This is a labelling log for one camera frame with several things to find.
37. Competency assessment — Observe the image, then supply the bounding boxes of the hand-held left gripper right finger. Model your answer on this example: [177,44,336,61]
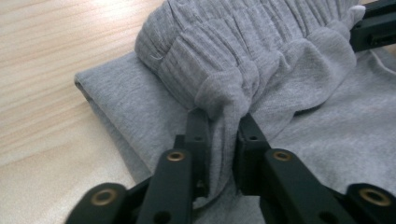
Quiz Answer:
[233,112,273,197]

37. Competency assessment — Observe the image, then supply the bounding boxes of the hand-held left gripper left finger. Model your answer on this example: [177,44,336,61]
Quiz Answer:
[174,108,211,198]

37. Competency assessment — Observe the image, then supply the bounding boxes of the grey shorts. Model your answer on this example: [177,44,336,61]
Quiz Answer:
[74,0,396,224]

